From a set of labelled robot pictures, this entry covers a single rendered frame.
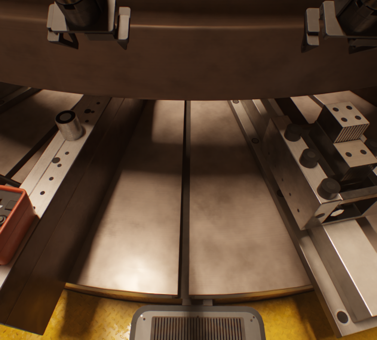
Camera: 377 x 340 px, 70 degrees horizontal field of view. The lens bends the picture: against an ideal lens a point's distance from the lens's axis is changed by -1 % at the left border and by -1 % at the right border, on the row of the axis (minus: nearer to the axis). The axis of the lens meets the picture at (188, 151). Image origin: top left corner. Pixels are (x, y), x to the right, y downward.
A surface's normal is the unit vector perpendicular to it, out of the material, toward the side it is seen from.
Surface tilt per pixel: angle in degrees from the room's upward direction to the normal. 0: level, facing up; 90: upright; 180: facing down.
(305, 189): 90
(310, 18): 30
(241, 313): 0
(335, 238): 0
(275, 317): 0
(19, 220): 98
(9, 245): 97
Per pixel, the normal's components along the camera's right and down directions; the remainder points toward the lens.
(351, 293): -0.93, -0.07
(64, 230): 0.98, 0.15
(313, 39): 0.00, -0.18
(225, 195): 0.01, -0.65
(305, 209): -0.98, 0.15
